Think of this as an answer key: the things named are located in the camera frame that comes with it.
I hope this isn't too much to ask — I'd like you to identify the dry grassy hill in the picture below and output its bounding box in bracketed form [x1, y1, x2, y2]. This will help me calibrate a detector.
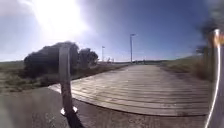
[159, 54, 215, 82]

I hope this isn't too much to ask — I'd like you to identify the wooden plank boardwalk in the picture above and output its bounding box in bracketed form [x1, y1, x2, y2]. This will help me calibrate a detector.
[48, 64, 212, 117]

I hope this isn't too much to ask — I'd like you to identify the small dark tree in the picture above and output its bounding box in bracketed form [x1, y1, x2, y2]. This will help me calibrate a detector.
[78, 47, 100, 68]

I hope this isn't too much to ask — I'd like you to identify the short lamp post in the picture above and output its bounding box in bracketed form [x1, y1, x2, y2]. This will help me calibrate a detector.
[101, 45, 106, 63]

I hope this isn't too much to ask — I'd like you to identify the pale bollard post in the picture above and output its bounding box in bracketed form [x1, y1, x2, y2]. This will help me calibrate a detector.
[58, 44, 79, 117]

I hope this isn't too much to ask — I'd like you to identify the flat dry grass field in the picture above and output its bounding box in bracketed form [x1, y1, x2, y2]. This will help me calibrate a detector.
[0, 60, 129, 96]

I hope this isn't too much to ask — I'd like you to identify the shiny metal post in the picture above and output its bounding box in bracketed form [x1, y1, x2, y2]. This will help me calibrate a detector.
[203, 28, 224, 128]

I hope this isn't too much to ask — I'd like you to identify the large dark bush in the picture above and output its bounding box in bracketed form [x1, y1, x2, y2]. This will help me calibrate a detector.
[22, 41, 80, 80]

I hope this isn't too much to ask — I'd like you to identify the tall lamp post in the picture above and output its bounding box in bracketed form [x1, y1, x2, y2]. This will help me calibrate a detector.
[129, 33, 137, 64]

